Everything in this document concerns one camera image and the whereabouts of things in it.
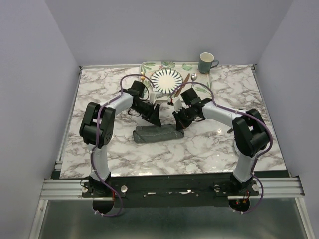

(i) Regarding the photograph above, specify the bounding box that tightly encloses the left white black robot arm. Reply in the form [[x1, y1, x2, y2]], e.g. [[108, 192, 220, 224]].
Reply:
[[79, 81, 161, 197]]

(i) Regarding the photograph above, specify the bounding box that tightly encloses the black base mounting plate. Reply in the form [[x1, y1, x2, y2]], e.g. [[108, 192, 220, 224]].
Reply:
[[80, 173, 259, 210]]

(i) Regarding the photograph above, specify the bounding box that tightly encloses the striped white plate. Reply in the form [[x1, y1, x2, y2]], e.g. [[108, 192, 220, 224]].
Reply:
[[150, 68, 183, 94]]

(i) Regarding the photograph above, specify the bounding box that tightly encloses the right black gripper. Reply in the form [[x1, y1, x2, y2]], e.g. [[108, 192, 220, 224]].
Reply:
[[172, 106, 194, 131]]

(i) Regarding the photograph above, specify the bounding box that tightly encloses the floral serving tray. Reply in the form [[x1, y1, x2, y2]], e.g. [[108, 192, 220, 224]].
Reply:
[[140, 61, 212, 102]]

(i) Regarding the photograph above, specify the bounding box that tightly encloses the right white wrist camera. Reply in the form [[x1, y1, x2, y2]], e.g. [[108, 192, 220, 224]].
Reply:
[[172, 98, 183, 113]]

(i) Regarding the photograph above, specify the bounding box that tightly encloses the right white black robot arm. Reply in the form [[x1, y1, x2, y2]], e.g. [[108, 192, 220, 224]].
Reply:
[[168, 88, 273, 195]]

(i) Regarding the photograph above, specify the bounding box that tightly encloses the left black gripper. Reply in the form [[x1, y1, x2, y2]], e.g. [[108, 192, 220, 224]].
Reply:
[[131, 101, 161, 127]]

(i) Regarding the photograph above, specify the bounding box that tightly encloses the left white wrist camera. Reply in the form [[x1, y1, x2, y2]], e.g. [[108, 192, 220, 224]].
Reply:
[[149, 92, 163, 104]]

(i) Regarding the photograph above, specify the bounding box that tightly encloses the aluminium frame rail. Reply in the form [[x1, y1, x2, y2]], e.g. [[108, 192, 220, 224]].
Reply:
[[40, 178, 305, 200]]

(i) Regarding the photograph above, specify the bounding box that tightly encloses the bronze knife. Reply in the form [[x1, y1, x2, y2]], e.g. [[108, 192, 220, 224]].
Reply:
[[174, 73, 190, 97]]

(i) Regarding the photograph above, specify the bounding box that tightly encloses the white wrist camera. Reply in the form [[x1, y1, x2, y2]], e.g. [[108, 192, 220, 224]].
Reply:
[[149, 92, 163, 104], [172, 98, 183, 113]]

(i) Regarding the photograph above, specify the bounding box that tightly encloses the silver spoon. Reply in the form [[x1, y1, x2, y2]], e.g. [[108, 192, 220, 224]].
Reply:
[[190, 73, 197, 82]]

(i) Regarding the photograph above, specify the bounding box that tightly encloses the teal ceramic mug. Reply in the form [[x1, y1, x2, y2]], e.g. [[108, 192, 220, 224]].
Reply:
[[198, 52, 219, 74]]

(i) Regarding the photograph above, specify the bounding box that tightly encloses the grey cloth napkin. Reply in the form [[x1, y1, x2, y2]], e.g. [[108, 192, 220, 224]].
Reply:
[[133, 124, 184, 144]]

